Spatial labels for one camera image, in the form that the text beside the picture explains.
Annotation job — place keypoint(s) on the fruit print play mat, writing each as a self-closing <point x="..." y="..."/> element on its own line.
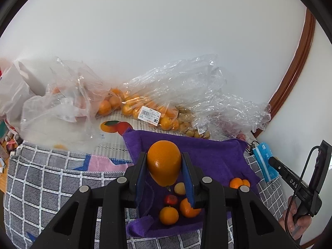
<point x="108" y="140"/>

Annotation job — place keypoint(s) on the clear bag of red fruit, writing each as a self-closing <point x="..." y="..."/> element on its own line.
<point x="228" y="115"/>

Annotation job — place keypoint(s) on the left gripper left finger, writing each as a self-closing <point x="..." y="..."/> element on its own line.
<point x="74" y="226"/>

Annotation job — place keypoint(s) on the large orange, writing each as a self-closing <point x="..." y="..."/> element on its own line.
<point x="236" y="183"/>

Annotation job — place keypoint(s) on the oval yellow orange fruit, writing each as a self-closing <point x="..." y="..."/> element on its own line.
<point x="164" y="162"/>

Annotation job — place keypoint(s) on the clear bag of kumquats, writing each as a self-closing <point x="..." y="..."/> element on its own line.
<point x="170" y="97"/>

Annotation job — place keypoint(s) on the clear bag of oranges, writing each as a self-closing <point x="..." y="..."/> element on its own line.
<point x="75" y="96"/>

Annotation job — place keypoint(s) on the grey checked star blanket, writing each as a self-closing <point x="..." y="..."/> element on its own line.
<point x="40" y="181"/>

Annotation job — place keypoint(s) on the white plastic bag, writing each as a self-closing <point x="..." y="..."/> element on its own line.
<point x="19" y="82"/>

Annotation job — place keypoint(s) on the lone orange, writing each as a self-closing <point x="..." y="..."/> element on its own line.
<point x="186" y="209"/>

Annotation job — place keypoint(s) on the small orange tangerine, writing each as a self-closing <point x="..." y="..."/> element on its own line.
<point x="246" y="182"/>

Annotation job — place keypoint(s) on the brown wooden door frame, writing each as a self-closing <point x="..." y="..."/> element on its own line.
<point x="296" y="66"/>

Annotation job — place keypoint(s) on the yellow green round fruit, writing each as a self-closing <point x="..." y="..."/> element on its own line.
<point x="180" y="189"/>

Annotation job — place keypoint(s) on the small red apple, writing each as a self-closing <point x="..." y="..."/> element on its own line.
<point x="170" y="200"/>

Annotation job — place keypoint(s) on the person's right hand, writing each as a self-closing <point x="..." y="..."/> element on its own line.
<point x="297" y="229"/>

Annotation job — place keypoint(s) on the purple towel lined tray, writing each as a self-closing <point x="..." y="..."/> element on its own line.
<point x="220" y="160"/>

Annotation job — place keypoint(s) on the smooth round orange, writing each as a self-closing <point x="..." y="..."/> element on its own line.
<point x="168" y="216"/>

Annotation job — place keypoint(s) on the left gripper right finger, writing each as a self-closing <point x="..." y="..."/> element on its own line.
<point x="253" y="226"/>

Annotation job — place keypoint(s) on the blue tissue pack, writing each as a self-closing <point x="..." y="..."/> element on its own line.
<point x="262" y="154"/>

